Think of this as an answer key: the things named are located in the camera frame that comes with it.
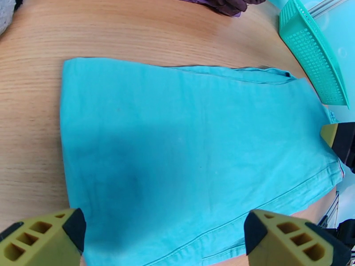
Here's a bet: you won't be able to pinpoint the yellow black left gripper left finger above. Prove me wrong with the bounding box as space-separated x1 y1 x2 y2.
0 208 87 266

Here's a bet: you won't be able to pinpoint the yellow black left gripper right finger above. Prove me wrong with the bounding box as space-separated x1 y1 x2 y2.
244 209 352 266

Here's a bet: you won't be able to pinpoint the teal trousers with striped waistband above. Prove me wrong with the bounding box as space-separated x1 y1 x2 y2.
59 57 346 266

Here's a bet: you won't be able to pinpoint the dark brown folded trousers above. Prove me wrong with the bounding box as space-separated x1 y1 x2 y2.
206 0 267 17

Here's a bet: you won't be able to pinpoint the green plastic basket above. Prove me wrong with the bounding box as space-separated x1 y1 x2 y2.
278 0 350 109

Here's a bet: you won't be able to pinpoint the white grey plush toy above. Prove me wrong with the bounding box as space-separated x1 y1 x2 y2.
0 0 17 35

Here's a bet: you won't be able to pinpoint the aluminium frame rail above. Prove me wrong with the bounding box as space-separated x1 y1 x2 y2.
316 190 340 228

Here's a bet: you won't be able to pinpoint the aluminium corner post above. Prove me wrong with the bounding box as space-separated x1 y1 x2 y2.
309 0 355 19

